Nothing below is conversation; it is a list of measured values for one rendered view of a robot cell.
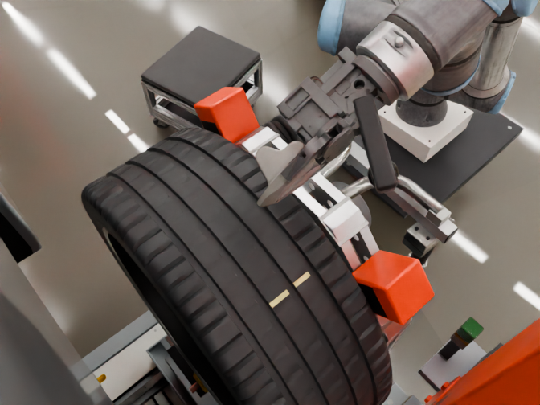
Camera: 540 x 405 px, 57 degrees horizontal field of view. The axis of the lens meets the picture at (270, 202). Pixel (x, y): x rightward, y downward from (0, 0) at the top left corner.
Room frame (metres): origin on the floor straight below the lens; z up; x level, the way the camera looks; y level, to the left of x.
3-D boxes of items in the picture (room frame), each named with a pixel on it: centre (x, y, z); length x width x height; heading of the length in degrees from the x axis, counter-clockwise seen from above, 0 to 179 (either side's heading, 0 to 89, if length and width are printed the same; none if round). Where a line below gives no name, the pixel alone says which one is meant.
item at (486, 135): (1.32, -0.58, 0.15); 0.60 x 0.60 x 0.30; 42
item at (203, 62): (1.63, 0.29, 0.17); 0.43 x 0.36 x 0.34; 146
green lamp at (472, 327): (0.38, -0.47, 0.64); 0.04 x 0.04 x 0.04; 40
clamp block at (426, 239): (0.48, -0.31, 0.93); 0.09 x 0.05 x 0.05; 130
